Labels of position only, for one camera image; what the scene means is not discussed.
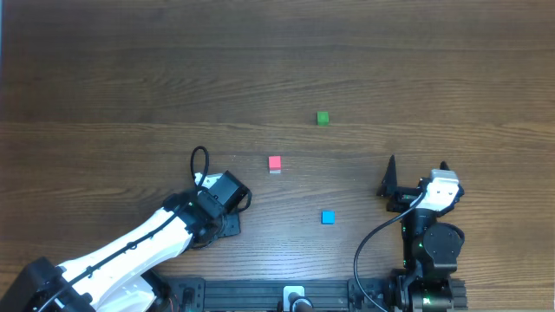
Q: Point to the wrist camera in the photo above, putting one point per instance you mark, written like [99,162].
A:
[208,178]
[441,190]

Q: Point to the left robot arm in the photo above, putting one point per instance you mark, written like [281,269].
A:
[130,255]

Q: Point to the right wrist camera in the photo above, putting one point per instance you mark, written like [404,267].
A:
[441,190]

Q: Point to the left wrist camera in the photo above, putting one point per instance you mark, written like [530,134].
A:
[208,178]

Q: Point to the blue cube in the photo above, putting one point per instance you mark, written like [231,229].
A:
[328,217]

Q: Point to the green cube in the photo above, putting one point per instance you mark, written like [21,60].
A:
[322,118]

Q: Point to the mounting rail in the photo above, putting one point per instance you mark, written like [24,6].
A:
[251,294]

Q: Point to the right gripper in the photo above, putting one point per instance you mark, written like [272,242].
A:
[405,197]

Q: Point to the red cube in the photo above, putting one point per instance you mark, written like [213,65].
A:
[274,162]

